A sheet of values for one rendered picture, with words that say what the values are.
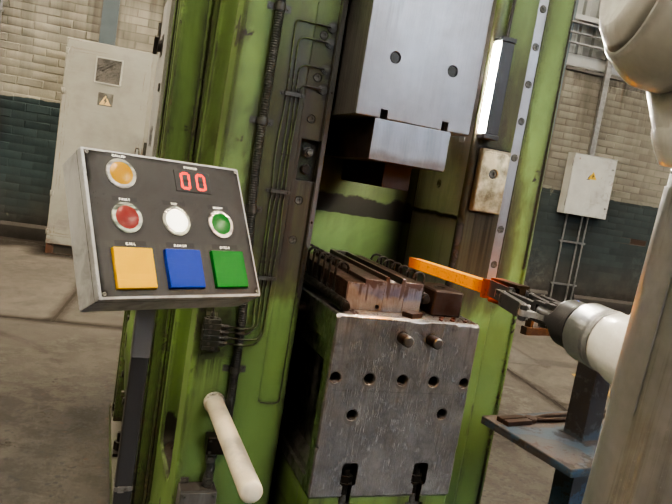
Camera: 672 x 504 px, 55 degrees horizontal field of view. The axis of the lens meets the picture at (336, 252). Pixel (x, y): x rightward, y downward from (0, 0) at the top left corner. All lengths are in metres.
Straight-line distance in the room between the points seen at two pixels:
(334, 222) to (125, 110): 4.97
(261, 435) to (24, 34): 6.39
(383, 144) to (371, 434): 0.69
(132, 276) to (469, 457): 1.23
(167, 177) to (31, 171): 6.34
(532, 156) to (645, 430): 1.51
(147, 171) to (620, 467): 1.00
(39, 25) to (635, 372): 7.43
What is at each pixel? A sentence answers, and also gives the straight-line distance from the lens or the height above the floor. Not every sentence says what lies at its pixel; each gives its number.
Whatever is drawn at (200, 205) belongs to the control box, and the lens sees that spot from 1.30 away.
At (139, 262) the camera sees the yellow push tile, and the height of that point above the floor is 1.02.
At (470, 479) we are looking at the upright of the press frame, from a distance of 2.08.
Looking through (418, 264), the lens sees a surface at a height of 1.05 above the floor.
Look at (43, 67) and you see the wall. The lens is 7.61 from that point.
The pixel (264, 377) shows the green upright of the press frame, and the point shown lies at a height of 0.69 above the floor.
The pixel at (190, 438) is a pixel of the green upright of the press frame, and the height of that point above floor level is 0.52.
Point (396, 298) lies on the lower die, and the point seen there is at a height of 0.95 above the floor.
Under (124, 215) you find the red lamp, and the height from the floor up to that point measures 1.09.
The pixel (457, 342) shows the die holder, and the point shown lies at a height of 0.87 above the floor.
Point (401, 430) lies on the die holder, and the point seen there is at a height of 0.64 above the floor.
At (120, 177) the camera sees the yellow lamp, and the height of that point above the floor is 1.16.
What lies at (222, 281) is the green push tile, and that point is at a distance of 1.26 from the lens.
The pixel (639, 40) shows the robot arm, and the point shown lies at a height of 1.32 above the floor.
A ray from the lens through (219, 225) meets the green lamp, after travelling 1.31.
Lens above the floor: 1.22
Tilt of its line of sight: 7 degrees down
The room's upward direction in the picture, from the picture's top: 9 degrees clockwise
